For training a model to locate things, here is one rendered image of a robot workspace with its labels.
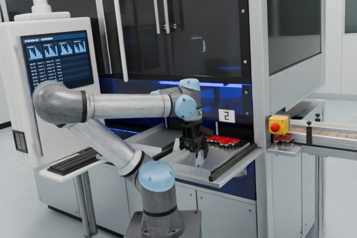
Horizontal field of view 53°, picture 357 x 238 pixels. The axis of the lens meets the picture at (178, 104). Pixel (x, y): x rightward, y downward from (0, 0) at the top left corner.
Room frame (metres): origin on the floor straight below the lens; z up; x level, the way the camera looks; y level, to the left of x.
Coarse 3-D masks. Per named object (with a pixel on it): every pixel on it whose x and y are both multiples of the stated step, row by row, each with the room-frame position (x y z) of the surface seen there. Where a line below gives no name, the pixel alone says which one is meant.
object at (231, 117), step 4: (220, 112) 1.68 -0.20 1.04; (228, 112) 1.65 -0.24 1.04; (232, 112) 1.64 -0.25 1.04; (220, 116) 1.68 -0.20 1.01; (224, 116) 1.67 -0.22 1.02; (228, 116) 1.65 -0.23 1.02; (232, 116) 1.64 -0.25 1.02; (220, 120) 1.68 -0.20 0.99; (224, 120) 1.67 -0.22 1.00; (228, 120) 1.65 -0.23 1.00; (232, 120) 1.64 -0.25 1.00
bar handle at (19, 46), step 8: (16, 40) 1.70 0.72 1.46; (16, 48) 1.72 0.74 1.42; (24, 56) 1.71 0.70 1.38; (24, 64) 1.70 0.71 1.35; (24, 72) 1.70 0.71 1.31; (24, 80) 1.70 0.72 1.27; (32, 104) 1.70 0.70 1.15; (32, 112) 1.70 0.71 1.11; (32, 120) 1.70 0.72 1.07; (40, 144) 1.70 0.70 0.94; (40, 152) 1.70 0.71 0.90
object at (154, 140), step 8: (152, 128) 1.93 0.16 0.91; (160, 128) 1.98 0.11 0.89; (136, 136) 1.82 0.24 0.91; (144, 136) 1.87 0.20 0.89; (152, 136) 1.87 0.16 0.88; (160, 136) 1.86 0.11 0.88; (168, 136) 1.85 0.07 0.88; (176, 136) 1.83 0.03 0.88; (136, 144) 1.68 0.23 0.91; (144, 144) 1.65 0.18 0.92; (152, 144) 1.73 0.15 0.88; (160, 144) 1.72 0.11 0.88; (168, 144) 1.62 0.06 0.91; (152, 152) 1.62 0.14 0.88
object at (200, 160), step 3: (201, 150) 1.30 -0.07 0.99; (198, 153) 1.29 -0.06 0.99; (201, 153) 1.31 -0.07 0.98; (198, 156) 1.29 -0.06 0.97; (201, 156) 1.31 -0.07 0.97; (198, 159) 1.29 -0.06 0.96; (201, 159) 1.31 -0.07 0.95; (204, 159) 1.31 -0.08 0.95; (195, 162) 1.28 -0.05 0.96; (198, 162) 1.29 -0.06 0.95; (201, 162) 1.31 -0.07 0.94; (204, 162) 1.31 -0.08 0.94; (201, 165) 1.31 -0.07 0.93
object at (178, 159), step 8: (248, 144) 1.54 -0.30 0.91; (176, 152) 1.53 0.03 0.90; (184, 152) 1.58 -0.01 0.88; (208, 152) 1.55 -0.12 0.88; (216, 152) 1.54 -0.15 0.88; (224, 152) 1.53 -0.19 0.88; (232, 152) 1.53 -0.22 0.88; (240, 152) 1.48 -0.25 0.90; (160, 160) 1.44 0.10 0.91; (168, 160) 1.49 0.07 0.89; (176, 160) 1.49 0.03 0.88; (184, 160) 1.48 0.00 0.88; (208, 160) 1.46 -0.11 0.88; (216, 160) 1.45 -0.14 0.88; (224, 160) 1.37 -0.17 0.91; (176, 168) 1.39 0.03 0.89; (184, 168) 1.36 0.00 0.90; (192, 168) 1.33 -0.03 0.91; (200, 168) 1.31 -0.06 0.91; (208, 168) 1.37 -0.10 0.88; (216, 168) 1.32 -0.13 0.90; (208, 176) 1.29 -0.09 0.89
